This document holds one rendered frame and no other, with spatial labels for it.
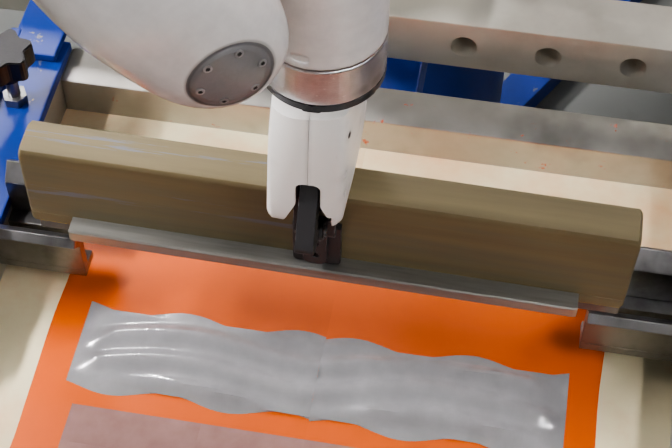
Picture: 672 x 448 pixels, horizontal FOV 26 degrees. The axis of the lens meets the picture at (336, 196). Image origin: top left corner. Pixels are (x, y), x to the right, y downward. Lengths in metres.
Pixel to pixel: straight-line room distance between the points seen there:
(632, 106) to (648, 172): 1.37
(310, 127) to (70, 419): 0.34
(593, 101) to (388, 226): 1.62
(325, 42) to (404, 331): 0.35
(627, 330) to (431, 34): 0.30
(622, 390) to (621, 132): 0.22
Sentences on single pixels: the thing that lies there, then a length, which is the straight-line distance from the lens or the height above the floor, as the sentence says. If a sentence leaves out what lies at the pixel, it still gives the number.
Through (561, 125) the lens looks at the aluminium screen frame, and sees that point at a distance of 1.18.
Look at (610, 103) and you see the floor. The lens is 2.54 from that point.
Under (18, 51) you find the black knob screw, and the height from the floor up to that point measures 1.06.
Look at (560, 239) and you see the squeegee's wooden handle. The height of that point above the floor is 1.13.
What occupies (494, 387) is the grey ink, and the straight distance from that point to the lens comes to 1.06.
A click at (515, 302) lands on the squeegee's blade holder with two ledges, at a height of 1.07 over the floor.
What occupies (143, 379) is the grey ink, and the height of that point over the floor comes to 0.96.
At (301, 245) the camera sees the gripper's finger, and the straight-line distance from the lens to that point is 0.89.
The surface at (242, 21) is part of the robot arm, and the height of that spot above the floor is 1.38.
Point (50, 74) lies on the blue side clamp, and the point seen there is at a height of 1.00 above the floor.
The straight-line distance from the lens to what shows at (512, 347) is 1.09.
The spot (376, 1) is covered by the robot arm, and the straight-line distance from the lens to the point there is 0.79.
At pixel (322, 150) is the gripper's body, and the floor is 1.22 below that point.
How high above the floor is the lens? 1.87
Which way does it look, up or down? 52 degrees down
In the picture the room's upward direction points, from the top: straight up
